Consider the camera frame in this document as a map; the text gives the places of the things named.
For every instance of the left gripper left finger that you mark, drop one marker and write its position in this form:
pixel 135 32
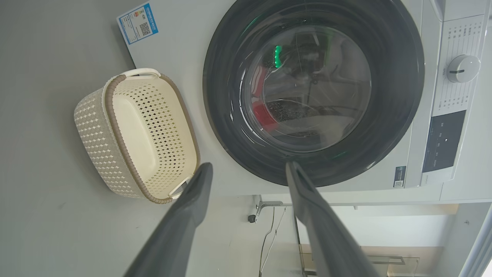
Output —
pixel 180 231

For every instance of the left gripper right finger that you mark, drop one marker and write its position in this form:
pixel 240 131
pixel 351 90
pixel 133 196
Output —
pixel 326 238

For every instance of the white front-load washing machine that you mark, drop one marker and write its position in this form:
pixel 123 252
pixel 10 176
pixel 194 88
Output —
pixel 184 42

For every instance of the small QR code sticker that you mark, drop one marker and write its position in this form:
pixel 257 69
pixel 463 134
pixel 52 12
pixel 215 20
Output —
pixel 399 177

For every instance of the white washing machine dial knob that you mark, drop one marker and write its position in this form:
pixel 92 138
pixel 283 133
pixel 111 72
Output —
pixel 463 68

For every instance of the dark washing machine display panel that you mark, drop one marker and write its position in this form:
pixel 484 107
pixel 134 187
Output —
pixel 444 142

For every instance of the grey caster wheel leg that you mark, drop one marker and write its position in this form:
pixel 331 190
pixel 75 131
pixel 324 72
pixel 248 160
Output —
pixel 384 229

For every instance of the red basketball jersey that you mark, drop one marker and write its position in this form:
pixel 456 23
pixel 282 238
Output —
pixel 265 115

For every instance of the blue energy label sticker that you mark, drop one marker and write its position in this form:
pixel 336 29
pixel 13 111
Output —
pixel 137 24

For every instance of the cream perforated laundry basket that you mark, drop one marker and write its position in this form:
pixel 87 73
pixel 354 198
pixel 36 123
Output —
pixel 134 130

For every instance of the dark grey round washer door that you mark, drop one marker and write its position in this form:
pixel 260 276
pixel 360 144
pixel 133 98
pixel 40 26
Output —
pixel 225 115

